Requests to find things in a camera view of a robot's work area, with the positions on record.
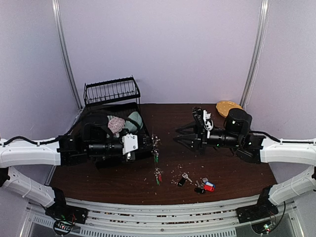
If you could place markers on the aluminium rail frame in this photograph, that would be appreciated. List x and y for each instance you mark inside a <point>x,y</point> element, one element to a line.
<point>209,219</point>

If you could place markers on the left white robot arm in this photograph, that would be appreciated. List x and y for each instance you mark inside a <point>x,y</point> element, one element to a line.
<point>64,150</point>

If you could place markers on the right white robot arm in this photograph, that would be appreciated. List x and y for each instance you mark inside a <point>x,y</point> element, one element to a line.
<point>253,147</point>

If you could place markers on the black tagged key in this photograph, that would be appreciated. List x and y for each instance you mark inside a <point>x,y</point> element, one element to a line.
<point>183,180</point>

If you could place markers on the yellow round plate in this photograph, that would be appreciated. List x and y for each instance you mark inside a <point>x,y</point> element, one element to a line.
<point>223,107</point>

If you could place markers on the left aluminium corner post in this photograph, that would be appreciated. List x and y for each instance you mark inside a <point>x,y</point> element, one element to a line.
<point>65,55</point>

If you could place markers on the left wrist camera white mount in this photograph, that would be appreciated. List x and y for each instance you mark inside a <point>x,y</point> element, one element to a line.
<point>130,145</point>

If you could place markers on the left round circuit board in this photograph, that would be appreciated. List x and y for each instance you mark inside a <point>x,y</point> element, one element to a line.
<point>62,227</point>

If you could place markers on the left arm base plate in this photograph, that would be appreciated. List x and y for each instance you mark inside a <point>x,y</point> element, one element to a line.
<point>68,213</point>

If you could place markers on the right round circuit board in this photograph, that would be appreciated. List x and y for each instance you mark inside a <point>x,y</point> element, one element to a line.
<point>263,227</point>

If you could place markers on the black tray with dishes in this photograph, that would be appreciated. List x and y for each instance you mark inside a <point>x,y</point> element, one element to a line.
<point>118,116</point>

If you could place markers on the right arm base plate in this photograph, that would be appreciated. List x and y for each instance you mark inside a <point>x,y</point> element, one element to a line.
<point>254,212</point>

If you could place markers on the round circuit board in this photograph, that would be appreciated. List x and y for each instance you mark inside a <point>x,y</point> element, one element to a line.
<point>263,227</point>
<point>62,227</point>

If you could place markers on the keyring with green tag keys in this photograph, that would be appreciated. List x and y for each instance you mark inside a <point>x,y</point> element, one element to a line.
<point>155,152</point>

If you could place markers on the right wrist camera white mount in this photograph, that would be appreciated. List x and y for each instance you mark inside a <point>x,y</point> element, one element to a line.
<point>203,121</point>

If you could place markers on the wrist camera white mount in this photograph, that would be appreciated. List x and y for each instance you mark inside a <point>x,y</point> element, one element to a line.
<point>203,121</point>
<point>130,145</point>

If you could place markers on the right aluminium corner post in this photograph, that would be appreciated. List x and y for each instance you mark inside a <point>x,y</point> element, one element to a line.
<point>258,46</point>

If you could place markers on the aluminium corner post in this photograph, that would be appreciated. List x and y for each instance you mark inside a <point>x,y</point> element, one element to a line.
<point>258,46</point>
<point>65,55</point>

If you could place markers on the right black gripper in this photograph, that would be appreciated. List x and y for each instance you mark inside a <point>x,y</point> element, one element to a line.
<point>200,136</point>

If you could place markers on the black wire dish rack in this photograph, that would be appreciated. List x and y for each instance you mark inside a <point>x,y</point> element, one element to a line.
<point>111,91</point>

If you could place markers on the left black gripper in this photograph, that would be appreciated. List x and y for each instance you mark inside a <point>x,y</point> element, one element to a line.
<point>142,145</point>

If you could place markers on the key bunch with red tag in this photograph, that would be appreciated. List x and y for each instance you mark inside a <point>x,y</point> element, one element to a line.
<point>204,186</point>

